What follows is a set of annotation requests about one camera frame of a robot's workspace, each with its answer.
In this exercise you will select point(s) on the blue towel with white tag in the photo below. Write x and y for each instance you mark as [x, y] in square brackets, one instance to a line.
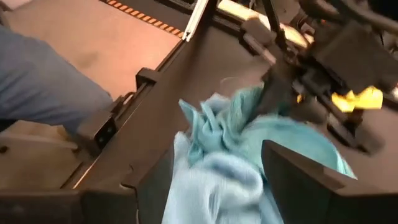
[224, 174]

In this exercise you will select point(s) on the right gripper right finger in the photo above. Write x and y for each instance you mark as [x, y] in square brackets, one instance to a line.
[295, 193]

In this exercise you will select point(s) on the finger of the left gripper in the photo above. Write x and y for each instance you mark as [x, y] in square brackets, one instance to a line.
[357, 133]
[280, 90]

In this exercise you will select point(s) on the black aluminium table frame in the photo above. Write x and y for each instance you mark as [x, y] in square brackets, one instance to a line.
[146, 99]

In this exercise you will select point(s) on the person's leg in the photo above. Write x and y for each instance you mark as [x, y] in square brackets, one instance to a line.
[46, 81]

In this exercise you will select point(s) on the hazard-striped black floor mat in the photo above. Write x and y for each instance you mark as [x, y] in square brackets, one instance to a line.
[146, 18]

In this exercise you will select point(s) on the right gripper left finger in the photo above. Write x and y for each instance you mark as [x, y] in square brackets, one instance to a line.
[149, 199]

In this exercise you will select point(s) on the black frame bracket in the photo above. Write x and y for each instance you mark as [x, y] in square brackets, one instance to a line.
[147, 77]
[98, 132]

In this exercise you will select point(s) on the wooden board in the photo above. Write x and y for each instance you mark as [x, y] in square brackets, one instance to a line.
[239, 9]

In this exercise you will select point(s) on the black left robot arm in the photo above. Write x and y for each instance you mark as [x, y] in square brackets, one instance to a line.
[357, 12]

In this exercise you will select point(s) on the yellow microfiber towel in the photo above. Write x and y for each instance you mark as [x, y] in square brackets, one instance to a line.
[367, 99]

